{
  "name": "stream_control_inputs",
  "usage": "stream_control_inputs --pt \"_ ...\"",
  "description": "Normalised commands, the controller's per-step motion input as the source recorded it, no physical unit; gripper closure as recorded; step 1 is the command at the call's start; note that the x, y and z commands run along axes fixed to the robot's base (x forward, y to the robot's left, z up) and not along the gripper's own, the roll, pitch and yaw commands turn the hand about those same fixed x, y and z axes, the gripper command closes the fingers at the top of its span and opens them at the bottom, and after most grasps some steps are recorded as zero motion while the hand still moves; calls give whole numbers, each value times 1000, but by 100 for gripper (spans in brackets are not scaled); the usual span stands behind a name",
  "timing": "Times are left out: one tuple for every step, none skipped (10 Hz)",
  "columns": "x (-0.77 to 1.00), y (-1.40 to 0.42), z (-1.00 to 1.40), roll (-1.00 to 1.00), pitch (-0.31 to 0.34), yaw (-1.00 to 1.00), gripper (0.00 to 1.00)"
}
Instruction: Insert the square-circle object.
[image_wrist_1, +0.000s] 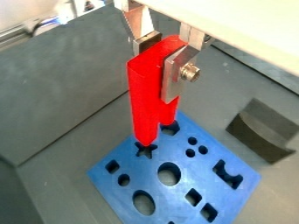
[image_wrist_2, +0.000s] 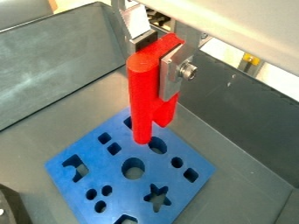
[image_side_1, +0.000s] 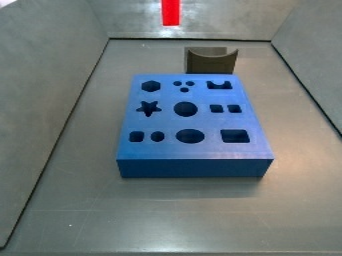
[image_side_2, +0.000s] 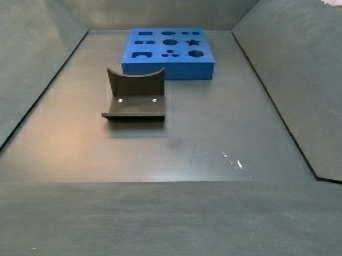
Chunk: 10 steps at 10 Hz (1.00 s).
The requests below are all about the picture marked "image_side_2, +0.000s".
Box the black curved holder stand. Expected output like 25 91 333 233
102 69 166 120

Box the blue shape-sorter block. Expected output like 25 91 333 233
122 28 215 80

